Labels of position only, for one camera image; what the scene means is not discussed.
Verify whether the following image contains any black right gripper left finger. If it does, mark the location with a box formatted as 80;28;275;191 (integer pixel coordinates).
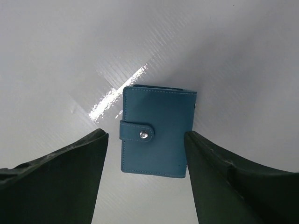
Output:
0;129;109;224

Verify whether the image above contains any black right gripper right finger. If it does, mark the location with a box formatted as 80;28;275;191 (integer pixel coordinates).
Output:
184;131;299;224

